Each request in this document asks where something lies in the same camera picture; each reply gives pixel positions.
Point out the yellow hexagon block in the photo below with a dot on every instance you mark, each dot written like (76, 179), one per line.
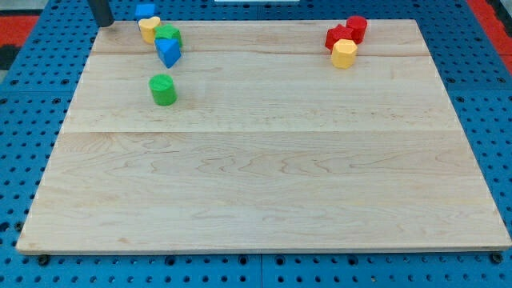
(344, 53)

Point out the blue triangle block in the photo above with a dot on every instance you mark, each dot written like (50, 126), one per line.
(168, 50)

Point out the green cylinder block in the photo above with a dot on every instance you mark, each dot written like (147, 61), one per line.
(162, 90)

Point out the red star block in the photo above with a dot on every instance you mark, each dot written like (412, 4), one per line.
(337, 33)

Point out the yellow heart block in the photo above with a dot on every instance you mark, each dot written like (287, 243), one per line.
(147, 28)

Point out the blue cube block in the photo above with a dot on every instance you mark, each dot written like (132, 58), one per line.
(145, 10)

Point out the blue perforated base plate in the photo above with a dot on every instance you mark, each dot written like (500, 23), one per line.
(38, 88)

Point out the light wooden board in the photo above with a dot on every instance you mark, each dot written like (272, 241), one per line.
(269, 149)

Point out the green star block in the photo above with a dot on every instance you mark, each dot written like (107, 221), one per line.
(168, 31)

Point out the red cylinder block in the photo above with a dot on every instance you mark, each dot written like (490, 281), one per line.
(358, 24)

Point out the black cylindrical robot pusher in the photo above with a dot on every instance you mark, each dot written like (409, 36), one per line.
(102, 12)

